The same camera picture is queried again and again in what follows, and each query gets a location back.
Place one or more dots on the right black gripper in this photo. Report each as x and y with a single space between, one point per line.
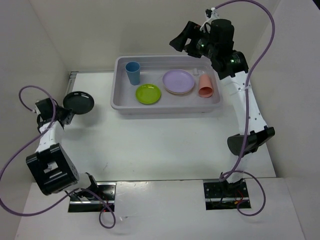
189 30

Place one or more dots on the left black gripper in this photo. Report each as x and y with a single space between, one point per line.
69 114

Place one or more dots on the black plate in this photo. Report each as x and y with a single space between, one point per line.
79 102

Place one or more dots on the purple plastic plate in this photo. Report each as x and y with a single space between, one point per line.
178 81

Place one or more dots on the orange plastic plate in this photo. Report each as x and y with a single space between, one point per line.
179 93

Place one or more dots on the blue plastic cup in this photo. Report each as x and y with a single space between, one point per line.
133 72

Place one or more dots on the coral plastic cup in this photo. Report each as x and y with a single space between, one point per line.
205 88

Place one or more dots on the green plastic plate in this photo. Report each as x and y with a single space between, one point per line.
148 94

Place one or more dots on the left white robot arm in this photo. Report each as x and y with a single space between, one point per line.
50 166

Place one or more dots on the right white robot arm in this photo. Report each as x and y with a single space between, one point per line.
234 74

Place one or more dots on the lavender plastic bin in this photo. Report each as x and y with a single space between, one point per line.
152 70

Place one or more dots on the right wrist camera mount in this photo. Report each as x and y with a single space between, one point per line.
210 15

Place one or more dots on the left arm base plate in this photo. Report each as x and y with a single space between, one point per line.
84 202

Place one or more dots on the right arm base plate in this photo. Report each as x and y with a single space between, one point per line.
215 197

